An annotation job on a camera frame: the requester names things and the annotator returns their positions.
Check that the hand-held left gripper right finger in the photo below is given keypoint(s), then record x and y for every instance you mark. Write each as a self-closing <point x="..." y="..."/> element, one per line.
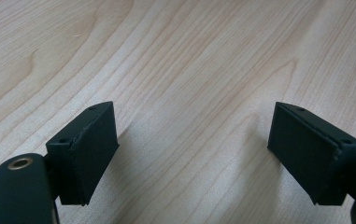
<point x="312" y="155"/>

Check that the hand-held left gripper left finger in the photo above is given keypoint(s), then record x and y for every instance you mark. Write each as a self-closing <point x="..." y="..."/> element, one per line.
<point x="85" y="155"/>

